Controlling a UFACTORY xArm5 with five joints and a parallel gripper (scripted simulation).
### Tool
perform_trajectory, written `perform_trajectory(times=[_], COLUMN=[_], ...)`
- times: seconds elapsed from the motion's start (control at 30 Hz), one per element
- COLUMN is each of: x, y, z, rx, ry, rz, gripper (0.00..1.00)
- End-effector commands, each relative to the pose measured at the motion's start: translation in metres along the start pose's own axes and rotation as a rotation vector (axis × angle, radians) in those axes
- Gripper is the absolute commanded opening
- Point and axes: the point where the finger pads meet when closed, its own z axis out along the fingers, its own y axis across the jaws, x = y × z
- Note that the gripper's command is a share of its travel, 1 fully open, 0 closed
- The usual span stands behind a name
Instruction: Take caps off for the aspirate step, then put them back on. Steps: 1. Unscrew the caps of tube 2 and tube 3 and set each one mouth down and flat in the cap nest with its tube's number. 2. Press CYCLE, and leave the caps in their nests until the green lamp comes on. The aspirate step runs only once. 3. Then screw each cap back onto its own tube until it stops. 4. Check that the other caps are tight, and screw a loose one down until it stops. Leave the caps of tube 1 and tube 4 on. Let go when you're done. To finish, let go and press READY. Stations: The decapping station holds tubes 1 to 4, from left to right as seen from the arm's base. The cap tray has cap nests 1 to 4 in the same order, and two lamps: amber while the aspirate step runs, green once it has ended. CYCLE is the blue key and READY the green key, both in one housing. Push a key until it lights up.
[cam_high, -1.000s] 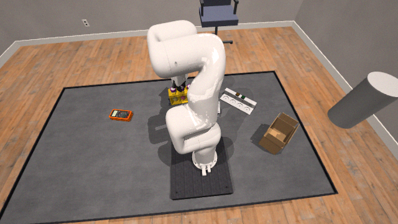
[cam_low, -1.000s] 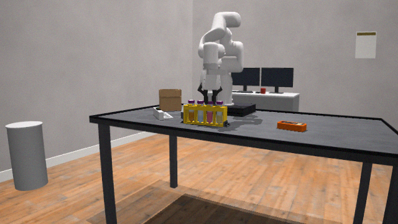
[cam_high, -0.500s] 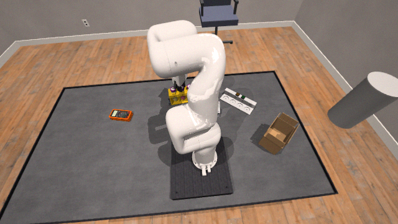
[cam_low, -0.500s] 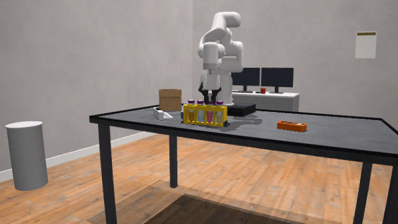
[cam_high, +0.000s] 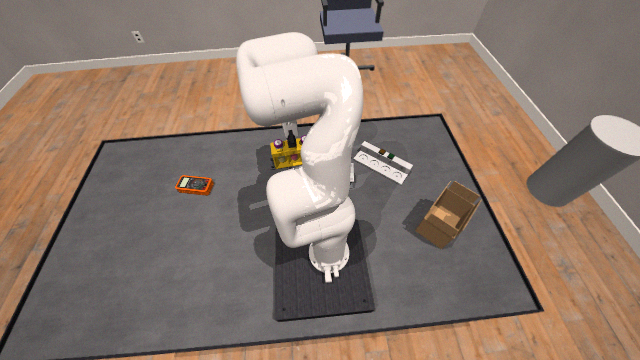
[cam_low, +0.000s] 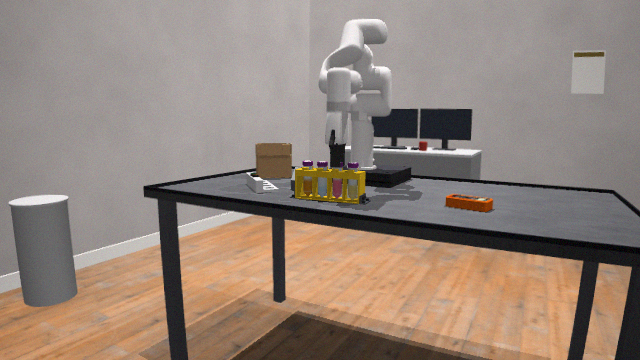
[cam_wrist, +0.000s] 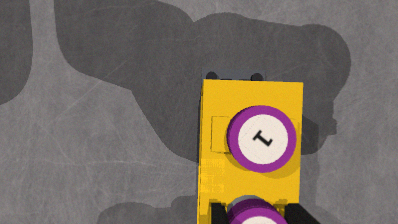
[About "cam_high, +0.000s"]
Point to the brown cardboard box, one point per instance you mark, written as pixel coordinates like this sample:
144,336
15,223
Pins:
448,215

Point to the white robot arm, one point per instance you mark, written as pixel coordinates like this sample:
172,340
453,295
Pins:
282,78

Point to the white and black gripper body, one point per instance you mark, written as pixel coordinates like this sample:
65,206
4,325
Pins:
291,125

